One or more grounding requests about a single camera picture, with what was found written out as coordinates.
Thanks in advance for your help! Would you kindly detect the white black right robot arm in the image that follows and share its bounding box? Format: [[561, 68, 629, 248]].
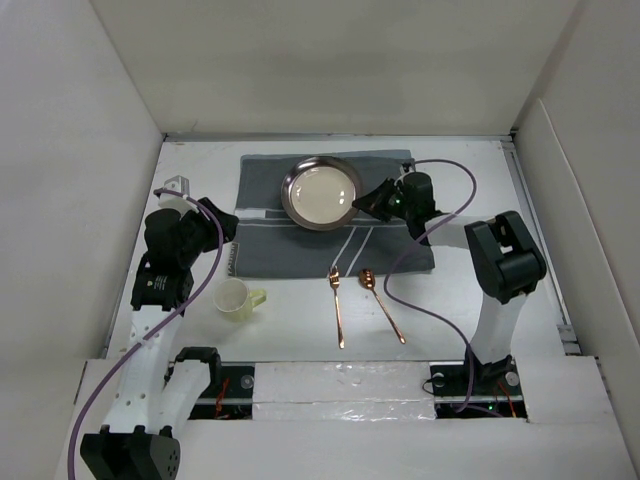
[[352, 172, 547, 394]]

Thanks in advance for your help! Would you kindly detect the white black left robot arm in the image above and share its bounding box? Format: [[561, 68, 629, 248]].
[[67, 189, 238, 479]]

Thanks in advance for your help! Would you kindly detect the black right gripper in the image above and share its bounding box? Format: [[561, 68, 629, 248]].
[[351, 177, 414, 221]]

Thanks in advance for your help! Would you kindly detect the copper fork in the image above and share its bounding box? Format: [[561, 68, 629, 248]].
[[328, 265, 345, 349]]

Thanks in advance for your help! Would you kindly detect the brown rimmed cream plate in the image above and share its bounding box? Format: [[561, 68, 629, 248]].
[[280, 156, 363, 232]]

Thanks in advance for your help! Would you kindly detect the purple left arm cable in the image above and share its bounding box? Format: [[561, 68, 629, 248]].
[[67, 187, 225, 480]]

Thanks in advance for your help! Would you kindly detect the grey striped cloth placemat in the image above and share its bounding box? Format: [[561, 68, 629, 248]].
[[228, 155, 412, 279]]

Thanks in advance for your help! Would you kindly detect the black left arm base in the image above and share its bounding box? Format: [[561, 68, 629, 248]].
[[189, 363, 255, 420]]

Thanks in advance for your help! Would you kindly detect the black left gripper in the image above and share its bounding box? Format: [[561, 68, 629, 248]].
[[178, 198, 236, 267]]

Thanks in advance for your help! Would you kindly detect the copper spoon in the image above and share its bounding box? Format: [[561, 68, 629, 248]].
[[358, 268, 406, 345]]

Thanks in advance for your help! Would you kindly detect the yellow plastic cup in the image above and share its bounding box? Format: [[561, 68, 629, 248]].
[[213, 278, 267, 322]]

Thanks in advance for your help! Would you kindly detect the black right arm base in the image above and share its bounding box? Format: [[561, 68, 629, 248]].
[[422, 362, 528, 419]]

